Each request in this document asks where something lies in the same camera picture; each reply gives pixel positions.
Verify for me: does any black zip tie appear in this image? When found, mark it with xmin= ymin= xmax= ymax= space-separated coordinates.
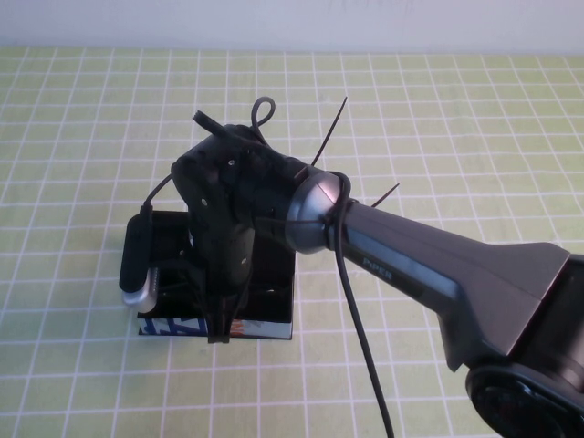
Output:
xmin=312 ymin=95 xmax=349 ymax=166
xmin=371 ymin=182 xmax=402 ymax=209

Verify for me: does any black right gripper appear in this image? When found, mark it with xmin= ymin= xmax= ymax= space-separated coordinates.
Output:
xmin=195 ymin=232 xmax=256 ymax=344

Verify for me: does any black printed glasses case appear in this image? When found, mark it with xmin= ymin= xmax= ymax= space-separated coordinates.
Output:
xmin=136 ymin=209 xmax=298 ymax=342

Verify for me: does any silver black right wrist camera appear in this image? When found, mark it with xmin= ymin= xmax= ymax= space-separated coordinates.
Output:
xmin=118 ymin=203 xmax=160 ymax=316

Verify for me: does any green checkered tablecloth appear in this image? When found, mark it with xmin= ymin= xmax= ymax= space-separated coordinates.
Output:
xmin=0 ymin=45 xmax=584 ymax=438

